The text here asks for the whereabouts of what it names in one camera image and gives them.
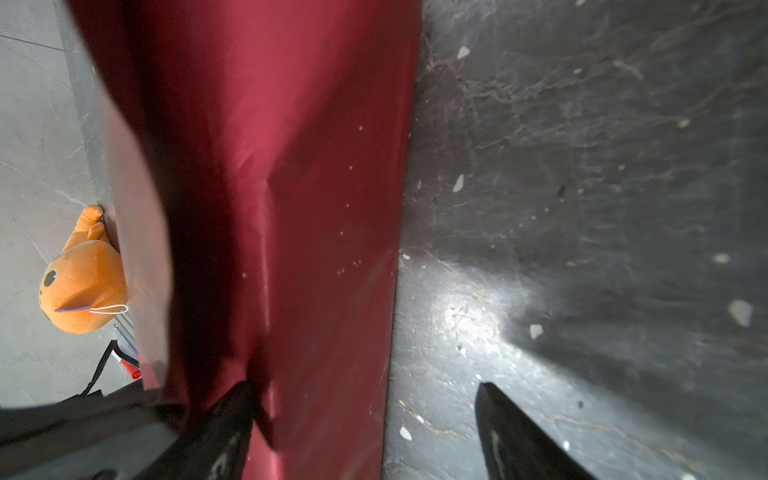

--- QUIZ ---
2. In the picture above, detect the dark red wrapping paper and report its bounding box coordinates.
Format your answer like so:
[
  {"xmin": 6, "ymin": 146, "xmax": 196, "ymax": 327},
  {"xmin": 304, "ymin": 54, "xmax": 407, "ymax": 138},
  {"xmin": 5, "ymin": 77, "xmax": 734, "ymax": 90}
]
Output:
[{"xmin": 68, "ymin": 1, "xmax": 422, "ymax": 479}]

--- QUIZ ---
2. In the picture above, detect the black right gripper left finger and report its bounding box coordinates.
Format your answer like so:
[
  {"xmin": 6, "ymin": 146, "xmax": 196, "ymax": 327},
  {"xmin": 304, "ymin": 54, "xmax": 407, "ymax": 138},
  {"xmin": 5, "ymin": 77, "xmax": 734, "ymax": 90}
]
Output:
[{"xmin": 136, "ymin": 382, "xmax": 256, "ymax": 480}]

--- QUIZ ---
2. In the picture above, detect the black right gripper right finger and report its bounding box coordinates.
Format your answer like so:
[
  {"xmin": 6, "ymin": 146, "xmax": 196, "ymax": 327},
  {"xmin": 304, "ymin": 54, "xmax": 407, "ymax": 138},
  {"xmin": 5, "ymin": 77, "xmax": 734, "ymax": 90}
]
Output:
[{"xmin": 475, "ymin": 382, "xmax": 594, "ymax": 480}]

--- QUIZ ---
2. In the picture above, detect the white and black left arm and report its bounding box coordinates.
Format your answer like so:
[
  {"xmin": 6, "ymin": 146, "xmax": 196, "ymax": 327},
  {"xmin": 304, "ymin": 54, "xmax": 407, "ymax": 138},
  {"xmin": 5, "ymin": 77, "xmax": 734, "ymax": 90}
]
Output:
[{"xmin": 1, "ymin": 340, "xmax": 184, "ymax": 479}]

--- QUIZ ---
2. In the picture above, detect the red and white marker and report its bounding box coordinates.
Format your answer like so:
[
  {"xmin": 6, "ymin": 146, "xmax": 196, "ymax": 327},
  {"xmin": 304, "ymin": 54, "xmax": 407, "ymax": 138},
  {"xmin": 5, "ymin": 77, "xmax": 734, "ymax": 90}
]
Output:
[{"xmin": 120, "ymin": 359, "xmax": 142, "ymax": 380}]

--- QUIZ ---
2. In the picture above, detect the orange plush toy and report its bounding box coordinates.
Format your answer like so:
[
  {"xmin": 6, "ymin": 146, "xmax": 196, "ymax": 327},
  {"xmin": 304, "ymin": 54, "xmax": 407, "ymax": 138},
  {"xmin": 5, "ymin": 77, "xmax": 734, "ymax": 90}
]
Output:
[{"xmin": 39, "ymin": 205, "xmax": 128, "ymax": 335}]

